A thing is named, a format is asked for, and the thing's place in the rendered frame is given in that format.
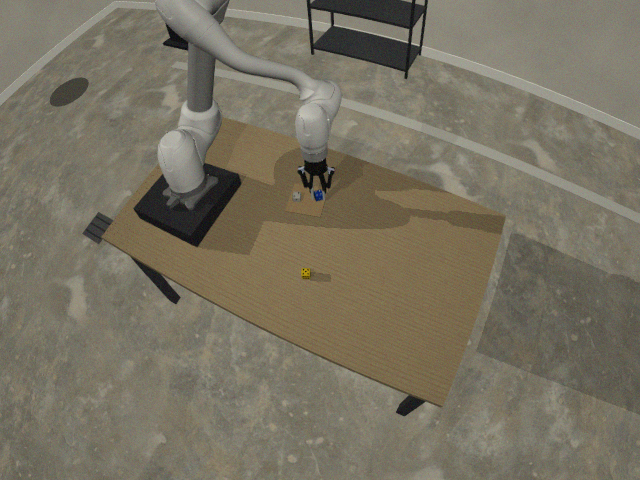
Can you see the tan square mat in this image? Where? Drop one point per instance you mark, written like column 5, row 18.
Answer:
column 307, row 206

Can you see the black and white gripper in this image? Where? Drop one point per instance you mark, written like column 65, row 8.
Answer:
column 313, row 169

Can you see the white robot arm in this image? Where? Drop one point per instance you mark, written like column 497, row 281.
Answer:
column 181, row 153

